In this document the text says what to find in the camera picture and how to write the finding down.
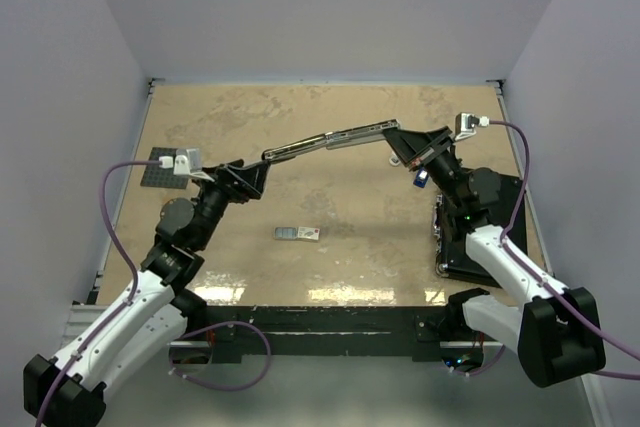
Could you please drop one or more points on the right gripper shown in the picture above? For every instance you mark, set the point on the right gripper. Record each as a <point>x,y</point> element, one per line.
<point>411,145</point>

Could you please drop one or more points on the blue black stapler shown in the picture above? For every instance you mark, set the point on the blue black stapler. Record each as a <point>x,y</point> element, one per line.
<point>421,178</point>

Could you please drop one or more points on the black base frame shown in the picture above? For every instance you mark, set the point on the black base frame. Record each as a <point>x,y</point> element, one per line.
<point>417,333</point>

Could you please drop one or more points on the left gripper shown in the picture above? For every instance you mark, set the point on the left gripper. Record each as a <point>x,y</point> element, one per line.
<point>249,180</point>

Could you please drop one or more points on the white staple box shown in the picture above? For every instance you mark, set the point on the white staple box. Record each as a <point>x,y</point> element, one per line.
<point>308,234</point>

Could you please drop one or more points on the black case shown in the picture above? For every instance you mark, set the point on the black case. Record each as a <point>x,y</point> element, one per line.
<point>451,258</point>

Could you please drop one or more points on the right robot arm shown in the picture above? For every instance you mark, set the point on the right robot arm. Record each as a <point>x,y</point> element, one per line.
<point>551,328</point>

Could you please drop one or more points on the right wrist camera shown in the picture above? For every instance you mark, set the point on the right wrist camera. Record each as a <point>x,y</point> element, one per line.
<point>466,125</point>

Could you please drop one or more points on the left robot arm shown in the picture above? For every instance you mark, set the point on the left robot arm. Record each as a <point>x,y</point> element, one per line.
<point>70,388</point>

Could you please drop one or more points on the grey lego baseplate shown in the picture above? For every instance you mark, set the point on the grey lego baseplate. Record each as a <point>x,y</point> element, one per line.
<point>157,177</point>

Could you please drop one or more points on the silver black stapler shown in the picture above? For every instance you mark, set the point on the silver black stapler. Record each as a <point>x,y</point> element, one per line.
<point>331,141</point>

